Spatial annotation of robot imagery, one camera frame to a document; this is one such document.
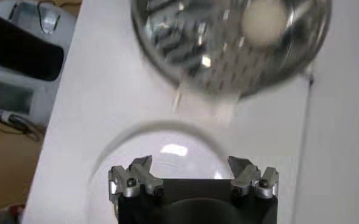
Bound grey robot torso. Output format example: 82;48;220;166
0;0;78;126

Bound perforated steel steamer basket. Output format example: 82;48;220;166
131;0;332;99

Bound round white plate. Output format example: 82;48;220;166
87;120;235;224

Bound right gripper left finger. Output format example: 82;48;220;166
108;155;165;204

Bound black floor cables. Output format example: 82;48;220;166
0;110;46;142

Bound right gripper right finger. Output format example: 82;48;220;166
227;155;280;200

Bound white steamed baozi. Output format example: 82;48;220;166
241;0;289;47

